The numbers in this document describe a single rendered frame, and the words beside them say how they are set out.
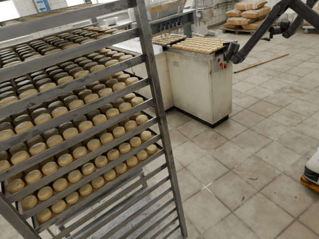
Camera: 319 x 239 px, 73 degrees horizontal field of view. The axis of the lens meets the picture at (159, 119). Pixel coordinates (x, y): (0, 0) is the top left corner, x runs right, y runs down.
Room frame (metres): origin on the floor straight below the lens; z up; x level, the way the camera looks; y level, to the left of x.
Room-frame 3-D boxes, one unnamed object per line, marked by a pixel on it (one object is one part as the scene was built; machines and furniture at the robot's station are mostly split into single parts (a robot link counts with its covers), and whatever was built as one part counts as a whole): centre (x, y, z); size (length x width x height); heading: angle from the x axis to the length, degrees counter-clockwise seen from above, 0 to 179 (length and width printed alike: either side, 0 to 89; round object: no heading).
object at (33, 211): (0.64, 0.27, 0.96); 0.64 x 0.03 x 0.03; 120
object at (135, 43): (3.09, 0.12, 0.88); 1.28 x 0.01 x 0.07; 30
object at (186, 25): (2.78, -0.30, 1.01); 0.72 x 0.33 x 0.34; 120
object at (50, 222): (0.64, 0.27, 0.87); 0.64 x 0.03 x 0.03; 120
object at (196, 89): (2.34, -0.55, 0.45); 0.70 x 0.34 x 0.90; 30
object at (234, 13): (6.17, -2.70, 0.47); 0.72 x 0.42 x 0.17; 115
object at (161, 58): (3.19, -0.06, 0.42); 1.28 x 0.72 x 0.84; 30
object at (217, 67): (2.03, -0.73, 0.77); 0.24 x 0.04 x 0.14; 120
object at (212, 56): (2.80, -0.12, 0.87); 2.01 x 0.03 x 0.07; 30
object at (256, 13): (5.67, -2.91, 0.47); 0.72 x 0.42 x 0.17; 120
